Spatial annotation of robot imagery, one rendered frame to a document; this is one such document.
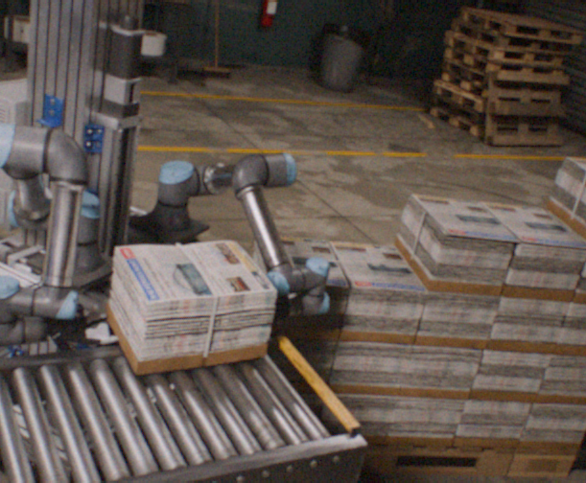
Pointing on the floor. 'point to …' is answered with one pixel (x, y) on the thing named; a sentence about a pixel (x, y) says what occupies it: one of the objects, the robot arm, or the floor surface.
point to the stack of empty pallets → (486, 59)
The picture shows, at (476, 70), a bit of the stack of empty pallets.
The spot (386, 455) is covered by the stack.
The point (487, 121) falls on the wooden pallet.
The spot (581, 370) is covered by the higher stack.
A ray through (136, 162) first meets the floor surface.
